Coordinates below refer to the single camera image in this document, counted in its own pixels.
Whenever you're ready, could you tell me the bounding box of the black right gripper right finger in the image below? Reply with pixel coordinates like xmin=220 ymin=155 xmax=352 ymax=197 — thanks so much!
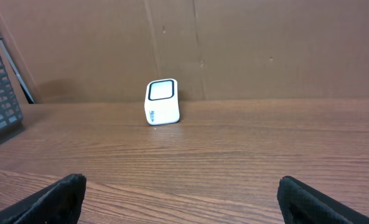
xmin=277 ymin=176 xmax=369 ymax=224

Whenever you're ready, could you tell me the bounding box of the white barcode scanner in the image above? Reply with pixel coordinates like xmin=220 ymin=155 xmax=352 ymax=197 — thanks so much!
xmin=144 ymin=78 xmax=180 ymax=126

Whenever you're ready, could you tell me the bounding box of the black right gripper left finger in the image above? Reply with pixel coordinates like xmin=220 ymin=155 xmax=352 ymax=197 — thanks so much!
xmin=0 ymin=174 xmax=86 ymax=224

